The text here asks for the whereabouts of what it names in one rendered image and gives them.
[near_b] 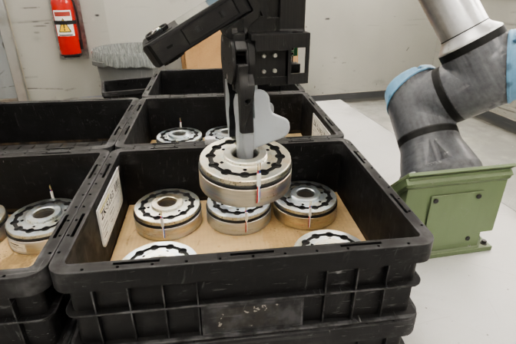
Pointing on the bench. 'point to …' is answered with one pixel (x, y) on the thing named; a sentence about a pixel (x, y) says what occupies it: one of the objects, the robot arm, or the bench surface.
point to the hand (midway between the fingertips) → (236, 151)
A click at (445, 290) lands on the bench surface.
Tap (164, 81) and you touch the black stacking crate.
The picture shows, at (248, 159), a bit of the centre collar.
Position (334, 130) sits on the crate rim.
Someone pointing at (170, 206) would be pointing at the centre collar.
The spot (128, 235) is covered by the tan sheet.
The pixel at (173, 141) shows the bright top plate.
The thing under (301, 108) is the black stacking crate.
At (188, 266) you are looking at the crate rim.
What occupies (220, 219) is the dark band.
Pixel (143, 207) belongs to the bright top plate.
